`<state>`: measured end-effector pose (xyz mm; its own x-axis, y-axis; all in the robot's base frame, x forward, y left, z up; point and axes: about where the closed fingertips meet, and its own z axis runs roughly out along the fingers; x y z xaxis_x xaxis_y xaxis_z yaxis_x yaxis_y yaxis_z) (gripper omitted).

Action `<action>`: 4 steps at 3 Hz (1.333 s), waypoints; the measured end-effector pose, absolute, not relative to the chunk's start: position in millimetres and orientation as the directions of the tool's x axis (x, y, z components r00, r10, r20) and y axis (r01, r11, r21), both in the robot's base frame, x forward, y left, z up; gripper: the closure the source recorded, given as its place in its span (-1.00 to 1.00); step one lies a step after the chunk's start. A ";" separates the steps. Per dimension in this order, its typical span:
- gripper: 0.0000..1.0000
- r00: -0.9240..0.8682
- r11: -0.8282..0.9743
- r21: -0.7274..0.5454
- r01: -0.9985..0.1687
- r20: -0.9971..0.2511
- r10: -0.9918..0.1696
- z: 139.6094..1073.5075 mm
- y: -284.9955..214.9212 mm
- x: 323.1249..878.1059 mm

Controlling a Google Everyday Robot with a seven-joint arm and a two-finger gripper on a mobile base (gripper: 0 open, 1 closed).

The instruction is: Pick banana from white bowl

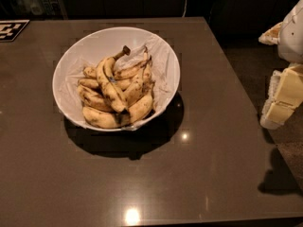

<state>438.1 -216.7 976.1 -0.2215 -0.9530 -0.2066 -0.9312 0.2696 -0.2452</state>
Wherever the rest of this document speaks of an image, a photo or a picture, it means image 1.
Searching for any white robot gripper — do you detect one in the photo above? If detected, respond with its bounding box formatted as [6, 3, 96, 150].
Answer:
[258, 0, 303, 130]

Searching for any spotted yellow banana with stem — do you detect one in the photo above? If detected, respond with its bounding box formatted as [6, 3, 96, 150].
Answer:
[96, 45, 131, 113]

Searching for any right spotted banana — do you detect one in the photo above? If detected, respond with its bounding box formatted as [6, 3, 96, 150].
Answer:
[124, 49, 152, 107]

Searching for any bottom front yellow banana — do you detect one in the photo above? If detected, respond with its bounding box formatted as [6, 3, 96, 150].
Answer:
[82, 92, 153, 129]

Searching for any upper left small banana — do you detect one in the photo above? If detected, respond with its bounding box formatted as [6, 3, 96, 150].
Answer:
[83, 66, 97, 79]

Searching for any left spotted banana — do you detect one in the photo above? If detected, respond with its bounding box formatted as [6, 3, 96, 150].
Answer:
[77, 85, 113, 113]

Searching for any white bowl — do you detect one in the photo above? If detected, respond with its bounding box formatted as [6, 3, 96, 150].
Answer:
[52, 26, 180, 131]

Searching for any black white fiducial marker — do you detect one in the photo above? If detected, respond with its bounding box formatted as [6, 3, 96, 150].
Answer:
[0, 20, 29, 43]

